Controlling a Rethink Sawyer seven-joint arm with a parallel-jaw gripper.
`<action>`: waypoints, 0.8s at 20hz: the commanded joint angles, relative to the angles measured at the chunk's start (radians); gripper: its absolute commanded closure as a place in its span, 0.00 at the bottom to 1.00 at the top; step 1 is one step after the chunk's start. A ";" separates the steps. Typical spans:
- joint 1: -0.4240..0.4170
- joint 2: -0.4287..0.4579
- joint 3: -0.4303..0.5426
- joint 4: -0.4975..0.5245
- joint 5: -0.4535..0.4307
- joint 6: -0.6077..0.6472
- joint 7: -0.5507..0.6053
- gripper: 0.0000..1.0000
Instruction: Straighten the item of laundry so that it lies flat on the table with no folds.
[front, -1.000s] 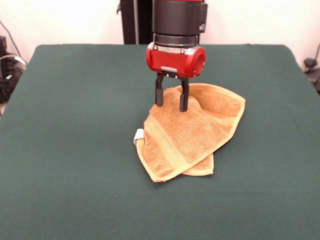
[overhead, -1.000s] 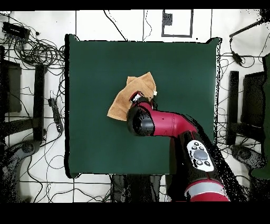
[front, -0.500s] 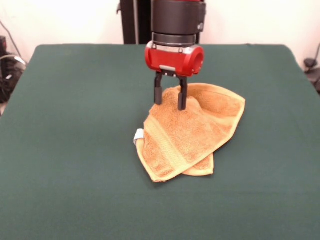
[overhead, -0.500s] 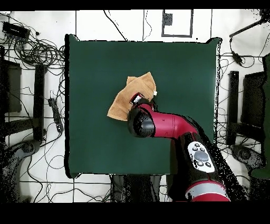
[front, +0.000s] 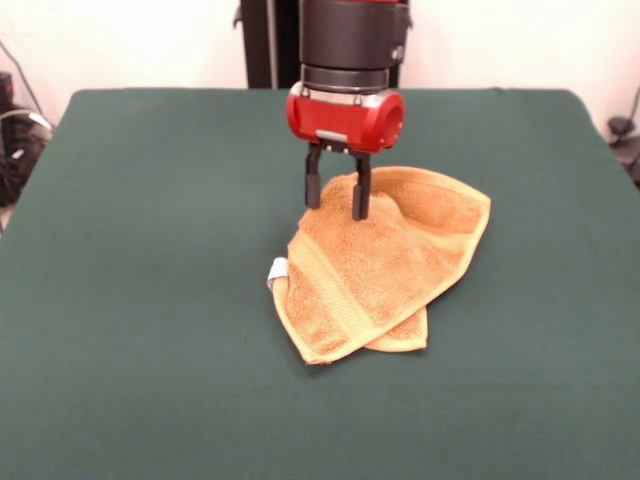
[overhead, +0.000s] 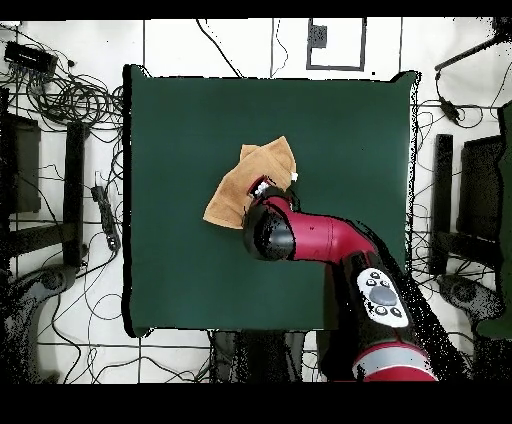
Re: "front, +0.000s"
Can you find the grey pedestal leg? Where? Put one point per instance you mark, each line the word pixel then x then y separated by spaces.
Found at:
pixel 625 140

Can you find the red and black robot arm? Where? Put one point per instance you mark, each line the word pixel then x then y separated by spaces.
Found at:
pixel 350 35

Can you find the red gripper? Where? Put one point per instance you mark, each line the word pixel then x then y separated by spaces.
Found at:
pixel 345 122

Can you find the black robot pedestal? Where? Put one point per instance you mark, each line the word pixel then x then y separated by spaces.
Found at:
pixel 270 45

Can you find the dark green table cloth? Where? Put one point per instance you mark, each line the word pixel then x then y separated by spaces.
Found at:
pixel 125 250

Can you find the orange terry towel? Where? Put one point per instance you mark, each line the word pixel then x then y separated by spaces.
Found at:
pixel 380 270

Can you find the thin grey pole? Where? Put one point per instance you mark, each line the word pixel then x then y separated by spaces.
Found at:
pixel 22 75

